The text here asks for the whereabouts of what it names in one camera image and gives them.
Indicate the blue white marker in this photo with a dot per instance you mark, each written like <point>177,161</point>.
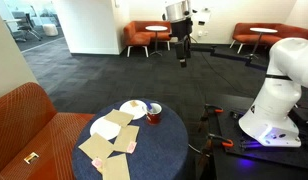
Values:
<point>149,107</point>

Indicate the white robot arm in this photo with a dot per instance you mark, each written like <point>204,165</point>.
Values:
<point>267,119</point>

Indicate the small brown sugar packet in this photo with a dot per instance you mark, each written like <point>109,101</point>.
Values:
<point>133,103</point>

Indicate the red white mug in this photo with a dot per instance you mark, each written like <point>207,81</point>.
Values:
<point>153,117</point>

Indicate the white plate with label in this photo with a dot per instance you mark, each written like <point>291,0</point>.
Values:
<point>137,112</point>

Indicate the brown napkin on plates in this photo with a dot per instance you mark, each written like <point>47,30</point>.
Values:
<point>119,117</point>

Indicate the brown napkin centre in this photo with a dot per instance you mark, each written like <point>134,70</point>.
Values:
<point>125,136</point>

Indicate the pink sweetener packet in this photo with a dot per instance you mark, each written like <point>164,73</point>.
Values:
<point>131,147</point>

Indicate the orange sofa back left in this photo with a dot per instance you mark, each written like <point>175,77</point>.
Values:
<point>135,34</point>

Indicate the blue table cloth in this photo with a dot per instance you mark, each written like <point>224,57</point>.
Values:
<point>160,154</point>

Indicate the white plate under napkins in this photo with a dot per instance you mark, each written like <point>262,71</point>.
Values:
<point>107,129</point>

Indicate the round white table left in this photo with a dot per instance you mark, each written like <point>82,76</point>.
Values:
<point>156,30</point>

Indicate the round white table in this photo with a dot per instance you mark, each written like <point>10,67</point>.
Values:
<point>156,30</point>
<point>260,31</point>

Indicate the orange clamp upper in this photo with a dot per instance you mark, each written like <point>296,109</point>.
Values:
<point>208,109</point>

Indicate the orange clamp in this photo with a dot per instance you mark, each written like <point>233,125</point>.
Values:
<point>211,138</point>
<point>208,109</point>

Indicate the brown napkin left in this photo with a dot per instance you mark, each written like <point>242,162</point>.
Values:
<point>97,147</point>

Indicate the brown napkin near edge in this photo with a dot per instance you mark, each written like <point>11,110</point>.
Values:
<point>116,168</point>

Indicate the orange clamp lower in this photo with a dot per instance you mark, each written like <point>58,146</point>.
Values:
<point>211,138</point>

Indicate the pink sweetener packet edge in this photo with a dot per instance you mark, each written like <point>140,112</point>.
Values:
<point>97,163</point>

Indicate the orange sofa back right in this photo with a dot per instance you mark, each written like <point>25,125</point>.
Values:
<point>244,36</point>

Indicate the round white table right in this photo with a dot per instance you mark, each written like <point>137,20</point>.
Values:
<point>260,31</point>

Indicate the white round ottoman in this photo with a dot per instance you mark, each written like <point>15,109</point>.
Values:
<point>50,30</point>

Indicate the orange sofa near table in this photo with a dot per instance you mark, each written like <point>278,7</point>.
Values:
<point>30,123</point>

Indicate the office chair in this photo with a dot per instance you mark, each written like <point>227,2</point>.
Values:
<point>25,26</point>

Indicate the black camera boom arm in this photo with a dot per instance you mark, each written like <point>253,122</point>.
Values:
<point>246,59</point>

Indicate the black camera on stand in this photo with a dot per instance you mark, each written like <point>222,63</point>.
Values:
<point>179,14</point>

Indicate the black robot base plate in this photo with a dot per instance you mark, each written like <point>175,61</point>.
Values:
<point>245,146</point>

